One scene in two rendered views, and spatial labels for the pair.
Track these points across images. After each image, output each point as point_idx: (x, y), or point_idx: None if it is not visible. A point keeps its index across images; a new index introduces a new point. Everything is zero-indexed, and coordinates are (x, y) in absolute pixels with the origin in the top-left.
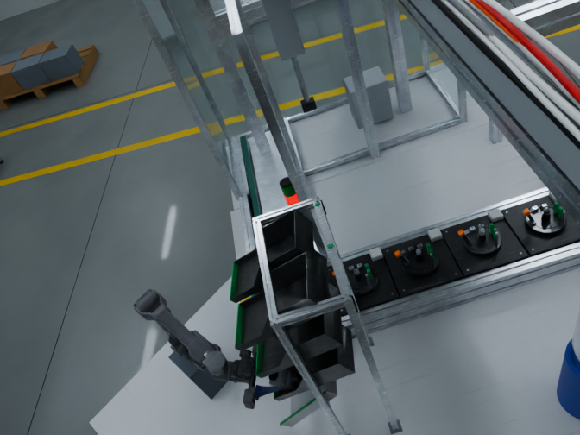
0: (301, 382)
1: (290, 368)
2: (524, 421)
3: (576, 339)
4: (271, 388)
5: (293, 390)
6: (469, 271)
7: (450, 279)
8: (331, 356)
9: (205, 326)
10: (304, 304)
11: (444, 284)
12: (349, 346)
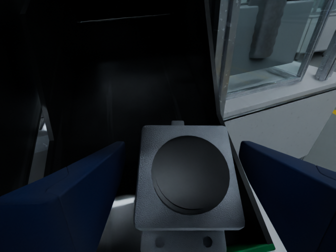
0: (212, 50)
1: (120, 193)
2: None
3: None
4: (291, 158)
5: (222, 125)
6: (42, 114)
7: (40, 123)
8: (123, 51)
9: None
10: None
11: (42, 128)
12: (119, 5)
